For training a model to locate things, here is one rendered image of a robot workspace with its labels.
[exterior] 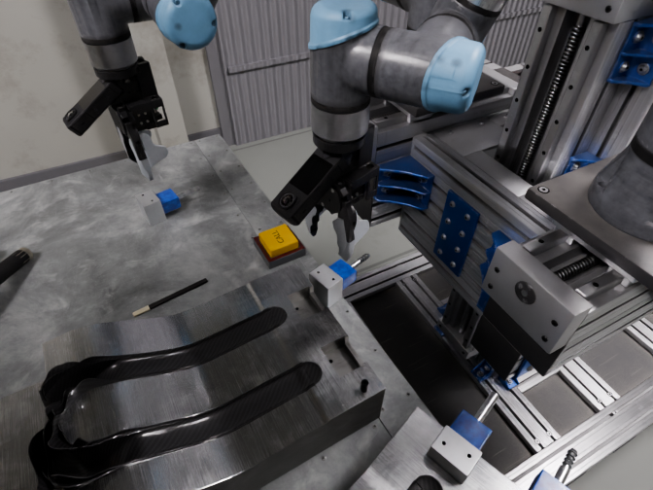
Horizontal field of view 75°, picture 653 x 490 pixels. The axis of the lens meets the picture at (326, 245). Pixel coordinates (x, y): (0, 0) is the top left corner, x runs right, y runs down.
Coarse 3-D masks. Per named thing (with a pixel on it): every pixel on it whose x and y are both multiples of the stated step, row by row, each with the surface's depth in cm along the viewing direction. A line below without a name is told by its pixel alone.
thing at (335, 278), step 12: (324, 264) 77; (336, 264) 78; (348, 264) 78; (312, 276) 75; (324, 276) 75; (336, 276) 75; (348, 276) 76; (324, 288) 74; (336, 288) 75; (324, 300) 76; (336, 300) 77
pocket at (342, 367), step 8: (328, 344) 61; (336, 344) 62; (344, 344) 63; (328, 352) 63; (336, 352) 63; (344, 352) 63; (352, 352) 62; (328, 360) 62; (336, 360) 62; (344, 360) 62; (352, 360) 62; (360, 360) 61; (336, 368) 61; (344, 368) 61; (352, 368) 61
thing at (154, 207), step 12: (144, 192) 92; (168, 192) 94; (180, 192) 95; (192, 192) 96; (144, 204) 89; (156, 204) 90; (168, 204) 92; (180, 204) 94; (144, 216) 93; (156, 216) 91
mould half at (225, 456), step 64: (128, 320) 61; (192, 320) 65; (320, 320) 64; (128, 384) 53; (192, 384) 57; (256, 384) 57; (320, 384) 57; (0, 448) 54; (192, 448) 50; (256, 448) 51; (320, 448) 58
